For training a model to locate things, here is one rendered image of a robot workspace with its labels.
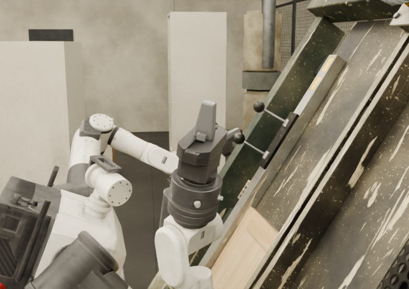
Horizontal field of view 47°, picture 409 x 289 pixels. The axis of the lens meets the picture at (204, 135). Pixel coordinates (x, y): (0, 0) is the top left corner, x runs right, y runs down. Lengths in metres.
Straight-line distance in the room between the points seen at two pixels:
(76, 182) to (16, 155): 2.26
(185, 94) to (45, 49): 1.92
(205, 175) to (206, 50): 4.20
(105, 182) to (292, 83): 0.89
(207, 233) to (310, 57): 1.03
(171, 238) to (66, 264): 0.21
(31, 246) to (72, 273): 0.15
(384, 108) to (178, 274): 0.63
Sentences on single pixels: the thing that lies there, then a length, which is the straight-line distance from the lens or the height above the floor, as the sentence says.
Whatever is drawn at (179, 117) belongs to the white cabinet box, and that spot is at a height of 0.97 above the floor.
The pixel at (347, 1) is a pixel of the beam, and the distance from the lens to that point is 1.56.
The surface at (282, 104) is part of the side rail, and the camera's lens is 1.72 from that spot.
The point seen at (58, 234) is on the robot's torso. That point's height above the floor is 1.35.
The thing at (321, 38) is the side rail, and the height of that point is 1.75.
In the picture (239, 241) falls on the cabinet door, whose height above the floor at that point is 1.14.
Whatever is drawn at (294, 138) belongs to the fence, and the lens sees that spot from 1.49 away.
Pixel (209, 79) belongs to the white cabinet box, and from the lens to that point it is 4.93.
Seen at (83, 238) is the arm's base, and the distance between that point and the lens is 0.92.
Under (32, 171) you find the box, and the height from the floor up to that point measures 0.83.
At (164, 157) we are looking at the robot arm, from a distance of 1.50.
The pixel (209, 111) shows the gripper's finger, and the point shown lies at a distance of 0.74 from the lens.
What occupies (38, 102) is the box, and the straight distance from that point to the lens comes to 3.48.
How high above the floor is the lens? 1.74
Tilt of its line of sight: 11 degrees down
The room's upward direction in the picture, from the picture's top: straight up
